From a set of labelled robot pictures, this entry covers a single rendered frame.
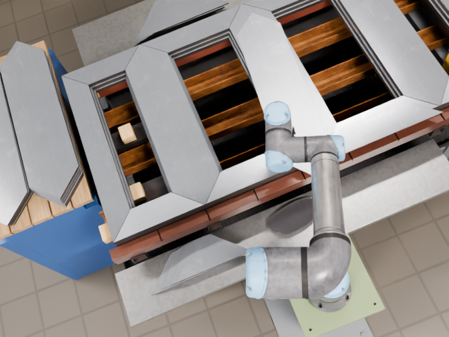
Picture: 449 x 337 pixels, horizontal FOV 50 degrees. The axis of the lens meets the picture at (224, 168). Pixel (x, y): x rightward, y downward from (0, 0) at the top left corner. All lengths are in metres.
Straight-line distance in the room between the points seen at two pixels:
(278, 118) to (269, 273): 0.48
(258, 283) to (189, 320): 1.39
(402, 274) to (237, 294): 0.80
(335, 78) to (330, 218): 1.00
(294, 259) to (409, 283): 1.47
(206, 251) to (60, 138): 0.70
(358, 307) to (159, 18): 1.41
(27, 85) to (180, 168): 0.76
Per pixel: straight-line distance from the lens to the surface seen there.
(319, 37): 2.21
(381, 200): 1.88
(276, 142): 1.37
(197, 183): 1.69
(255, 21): 2.02
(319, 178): 1.28
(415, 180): 1.93
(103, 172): 1.80
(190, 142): 1.76
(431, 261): 2.58
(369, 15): 2.05
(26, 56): 2.22
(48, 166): 1.91
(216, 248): 1.76
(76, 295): 2.66
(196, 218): 1.69
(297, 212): 1.80
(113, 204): 1.74
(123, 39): 2.24
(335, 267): 1.12
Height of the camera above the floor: 2.42
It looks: 66 degrees down
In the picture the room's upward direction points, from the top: 16 degrees counter-clockwise
